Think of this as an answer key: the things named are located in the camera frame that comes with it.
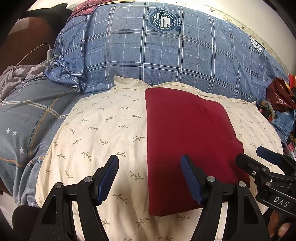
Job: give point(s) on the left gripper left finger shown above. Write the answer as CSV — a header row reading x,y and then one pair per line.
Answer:
x,y
104,180

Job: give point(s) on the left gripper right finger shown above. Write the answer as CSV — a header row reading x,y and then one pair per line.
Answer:
x,y
195,179

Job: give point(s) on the dark red knit garment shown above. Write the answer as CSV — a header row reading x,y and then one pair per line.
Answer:
x,y
179,123

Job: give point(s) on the person's right hand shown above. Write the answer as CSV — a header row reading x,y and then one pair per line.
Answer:
x,y
274,226

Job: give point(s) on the cream leaf-print pillow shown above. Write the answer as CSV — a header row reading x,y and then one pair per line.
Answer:
x,y
114,122

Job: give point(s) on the blue garment in pile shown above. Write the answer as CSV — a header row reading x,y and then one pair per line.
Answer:
x,y
284,123

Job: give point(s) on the red shiny plastic bag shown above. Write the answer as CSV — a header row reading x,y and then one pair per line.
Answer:
x,y
280,96

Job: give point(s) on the grey crumpled cloth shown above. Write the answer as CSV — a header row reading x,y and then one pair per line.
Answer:
x,y
14,75

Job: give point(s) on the blue plaid pillow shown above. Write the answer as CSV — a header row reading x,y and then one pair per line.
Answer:
x,y
158,43

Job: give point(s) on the wooden headboard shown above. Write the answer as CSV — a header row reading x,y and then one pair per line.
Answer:
x,y
29,41

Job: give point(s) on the black cloth on headboard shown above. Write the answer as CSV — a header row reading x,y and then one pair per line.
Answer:
x,y
56,14

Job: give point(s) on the dark red patterned cloth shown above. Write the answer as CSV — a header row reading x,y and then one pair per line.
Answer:
x,y
87,7

